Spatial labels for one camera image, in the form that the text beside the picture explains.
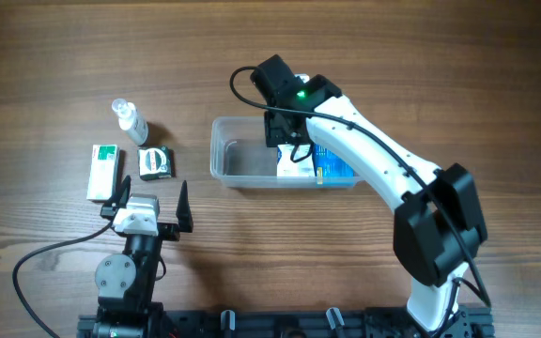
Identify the blue lozenge box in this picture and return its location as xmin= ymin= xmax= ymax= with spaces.
xmin=313 ymin=145 xmax=356 ymax=187

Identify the clear plastic container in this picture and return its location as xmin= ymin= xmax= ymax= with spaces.
xmin=210 ymin=116 xmax=363 ymax=189

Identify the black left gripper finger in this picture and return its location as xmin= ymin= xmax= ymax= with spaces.
xmin=176 ymin=180 xmax=193 ymax=233
xmin=104 ymin=176 xmax=131 ymax=208

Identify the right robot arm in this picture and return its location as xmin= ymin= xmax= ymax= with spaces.
xmin=251 ymin=71 xmax=490 ymax=337

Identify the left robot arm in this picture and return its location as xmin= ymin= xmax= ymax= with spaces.
xmin=85 ymin=177 xmax=193 ymax=338

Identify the white green medicine box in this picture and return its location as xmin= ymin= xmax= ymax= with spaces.
xmin=86 ymin=145 xmax=119 ymax=202

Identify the white plaster box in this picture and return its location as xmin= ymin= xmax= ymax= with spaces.
xmin=276 ymin=144 xmax=316 ymax=177

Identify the green balm box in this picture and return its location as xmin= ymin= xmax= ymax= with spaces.
xmin=138 ymin=146 xmax=174 ymax=181

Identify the white spray bottle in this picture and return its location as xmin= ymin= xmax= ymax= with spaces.
xmin=111 ymin=99 xmax=148 ymax=146

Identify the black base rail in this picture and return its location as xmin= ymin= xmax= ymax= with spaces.
xmin=76 ymin=307 xmax=493 ymax=338

